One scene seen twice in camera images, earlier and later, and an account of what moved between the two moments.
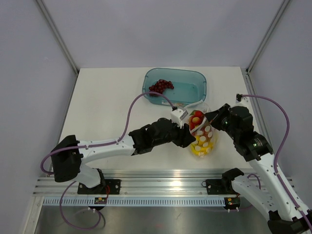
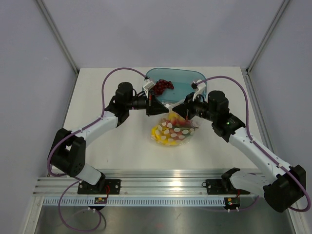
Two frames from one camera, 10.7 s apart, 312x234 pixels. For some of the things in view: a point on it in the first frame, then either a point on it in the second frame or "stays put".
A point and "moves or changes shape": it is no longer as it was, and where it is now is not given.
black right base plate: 216,186 stays put
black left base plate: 107,186 stays put
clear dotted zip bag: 203,132 moves or changes shape
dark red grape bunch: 160,85 stays put
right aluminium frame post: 266,36 stays put
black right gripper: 214,117 -> 185,109
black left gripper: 184,137 -> 153,106
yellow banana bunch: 201,147 moves or changes shape
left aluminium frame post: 56,32 stays put
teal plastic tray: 189,87 stays put
